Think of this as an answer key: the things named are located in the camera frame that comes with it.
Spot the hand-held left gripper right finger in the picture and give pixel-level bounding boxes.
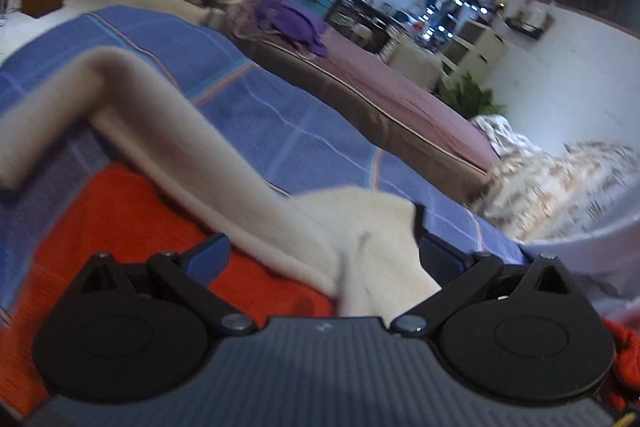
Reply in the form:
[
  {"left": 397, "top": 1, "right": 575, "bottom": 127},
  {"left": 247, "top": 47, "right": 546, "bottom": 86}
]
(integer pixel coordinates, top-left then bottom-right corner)
[{"left": 389, "top": 233, "right": 582, "bottom": 339}]

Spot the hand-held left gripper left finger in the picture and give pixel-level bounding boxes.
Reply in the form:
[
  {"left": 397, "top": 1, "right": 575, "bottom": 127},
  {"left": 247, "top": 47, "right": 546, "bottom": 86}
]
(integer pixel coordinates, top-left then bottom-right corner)
[{"left": 74, "top": 232, "right": 254, "bottom": 339}]

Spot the red knit sweater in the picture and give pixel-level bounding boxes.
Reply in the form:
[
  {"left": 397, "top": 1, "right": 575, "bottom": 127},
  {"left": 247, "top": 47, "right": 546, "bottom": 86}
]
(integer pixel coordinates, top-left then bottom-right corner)
[{"left": 0, "top": 162, "right": 336, "bottom": 418}]

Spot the cream fuzzy sweater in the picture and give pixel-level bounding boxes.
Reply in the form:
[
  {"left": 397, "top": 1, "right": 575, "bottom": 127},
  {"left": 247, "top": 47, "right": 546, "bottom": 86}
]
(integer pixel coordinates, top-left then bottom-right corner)
[{"left": 0, "top": 47, "right": 443, "bottom": 325}]

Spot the crumpled white patterned cloth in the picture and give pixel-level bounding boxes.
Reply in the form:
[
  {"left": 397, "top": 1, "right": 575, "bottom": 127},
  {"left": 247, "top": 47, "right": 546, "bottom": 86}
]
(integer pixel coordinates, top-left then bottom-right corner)
[{"left": 472, "top": 114, "right": 543, "bottom": 158}]

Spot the floral beige duvet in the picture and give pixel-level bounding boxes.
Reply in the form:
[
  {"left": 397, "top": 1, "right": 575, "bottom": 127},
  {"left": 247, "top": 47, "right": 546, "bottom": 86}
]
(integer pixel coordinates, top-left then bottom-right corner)
[{"left": 470, "top": 141, "right": 636, "bottom": 243}]

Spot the blue plaid bed sheet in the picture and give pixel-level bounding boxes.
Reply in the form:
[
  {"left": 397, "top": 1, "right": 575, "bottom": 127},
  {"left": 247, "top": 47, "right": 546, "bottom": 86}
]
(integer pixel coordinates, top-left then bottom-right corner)
[{"left": 0, "top": 4, "right": 531, "bottom": 323}]

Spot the brown sofa bed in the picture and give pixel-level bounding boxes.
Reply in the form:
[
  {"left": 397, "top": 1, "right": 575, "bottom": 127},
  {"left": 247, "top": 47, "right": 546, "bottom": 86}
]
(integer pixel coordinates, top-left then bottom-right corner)
[{"left": 227, "top": 0, "right": 501, "bottom": 208}]

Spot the pale lavender cloth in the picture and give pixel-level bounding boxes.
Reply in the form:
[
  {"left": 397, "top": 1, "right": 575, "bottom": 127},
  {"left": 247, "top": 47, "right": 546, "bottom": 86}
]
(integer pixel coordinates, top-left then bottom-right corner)
[{"left": 520, "top": 187, "right": 640, "bottom": 323}]

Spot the green potted plant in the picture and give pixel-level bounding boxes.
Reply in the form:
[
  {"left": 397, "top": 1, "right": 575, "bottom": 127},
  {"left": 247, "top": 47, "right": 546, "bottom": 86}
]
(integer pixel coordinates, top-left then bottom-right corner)
[{"left": 439, "top": 72, "right": 506, "bottom": 118}]

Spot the white fluffy chair cover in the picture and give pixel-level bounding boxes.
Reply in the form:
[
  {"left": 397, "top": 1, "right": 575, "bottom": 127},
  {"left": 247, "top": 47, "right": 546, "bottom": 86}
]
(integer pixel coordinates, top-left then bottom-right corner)
[{"left": 390, "top": 39, "right": 443, "bottom": 90}]

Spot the person's red knit clothing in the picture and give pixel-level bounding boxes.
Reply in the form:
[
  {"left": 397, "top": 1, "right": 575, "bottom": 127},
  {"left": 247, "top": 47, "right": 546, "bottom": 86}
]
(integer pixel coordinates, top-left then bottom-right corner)
[{"left": 600, "top": 317, "right": 640, "bottom": 413}]

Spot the cream cabinet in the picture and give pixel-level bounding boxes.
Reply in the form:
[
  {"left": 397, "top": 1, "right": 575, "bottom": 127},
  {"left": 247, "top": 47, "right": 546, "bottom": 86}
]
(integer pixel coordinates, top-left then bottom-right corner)
[{"left": 442, "top": 19, "right": 511, "bottom": 85}]

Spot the purple blanket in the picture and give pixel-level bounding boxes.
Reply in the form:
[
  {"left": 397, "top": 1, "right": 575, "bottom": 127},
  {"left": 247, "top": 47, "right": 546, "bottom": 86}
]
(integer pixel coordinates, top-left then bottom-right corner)
[{"left": 255, "top": 0, "right": 328, "bottom": 58}]

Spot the dark desk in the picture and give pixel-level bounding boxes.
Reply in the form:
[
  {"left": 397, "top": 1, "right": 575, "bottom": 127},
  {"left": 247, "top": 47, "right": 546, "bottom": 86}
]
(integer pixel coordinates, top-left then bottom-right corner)
[{"left": 330, "top": 0, "right": 406, "bottom": 52}]

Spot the black wall shelf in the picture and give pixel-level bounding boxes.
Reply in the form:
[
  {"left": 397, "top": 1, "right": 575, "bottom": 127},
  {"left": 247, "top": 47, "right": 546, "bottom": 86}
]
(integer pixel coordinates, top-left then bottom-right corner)
[{"left": 505, "top": 14, "right": 555, "bottom": 40}]

